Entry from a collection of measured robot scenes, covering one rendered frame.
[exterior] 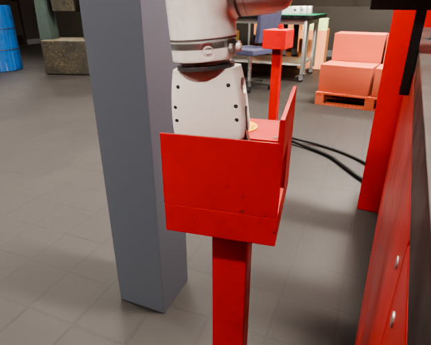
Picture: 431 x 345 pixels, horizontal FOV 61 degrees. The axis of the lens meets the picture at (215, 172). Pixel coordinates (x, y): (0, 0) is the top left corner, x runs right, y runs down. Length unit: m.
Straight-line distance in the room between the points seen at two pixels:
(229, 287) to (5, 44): 6.18
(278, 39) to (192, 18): 2.18
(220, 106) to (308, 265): 1.18
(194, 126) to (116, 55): 0.55
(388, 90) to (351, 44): 2.47
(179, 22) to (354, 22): 7.43
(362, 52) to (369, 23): 3.59
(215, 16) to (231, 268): 0.40
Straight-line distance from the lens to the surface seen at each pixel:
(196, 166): 0.49
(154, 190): 1.08
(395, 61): 1.81
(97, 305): 1.43
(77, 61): 5.89
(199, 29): 0.45
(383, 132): 1.88
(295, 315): 1.37
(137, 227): 1.18
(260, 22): 4.46
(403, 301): 0.23
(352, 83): 3.95
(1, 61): 6.63
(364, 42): 4.25
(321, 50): 6.28
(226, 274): 0.66
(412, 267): 0.22
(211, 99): 0.48
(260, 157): 0.46
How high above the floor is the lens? 0.96
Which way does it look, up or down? 25 degrees down
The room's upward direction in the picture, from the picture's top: straight up
